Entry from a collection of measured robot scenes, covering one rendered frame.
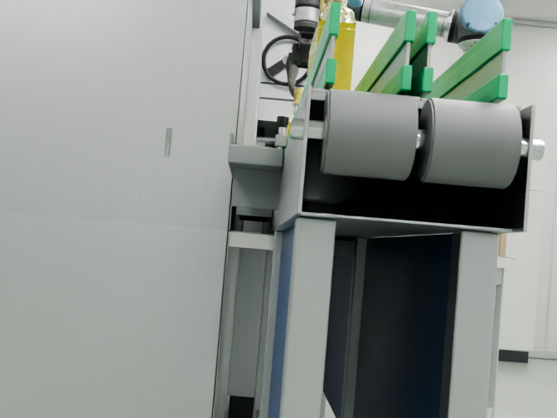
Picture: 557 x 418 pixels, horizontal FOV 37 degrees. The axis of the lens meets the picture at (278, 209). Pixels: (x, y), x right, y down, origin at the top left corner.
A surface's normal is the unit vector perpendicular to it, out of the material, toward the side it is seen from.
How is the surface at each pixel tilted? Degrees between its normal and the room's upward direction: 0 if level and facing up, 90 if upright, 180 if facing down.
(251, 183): 90
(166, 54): 90
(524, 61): 90
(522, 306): 90
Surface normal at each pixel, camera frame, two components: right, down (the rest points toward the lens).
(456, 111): 0.07, -0.64
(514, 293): 0.03, -0.04
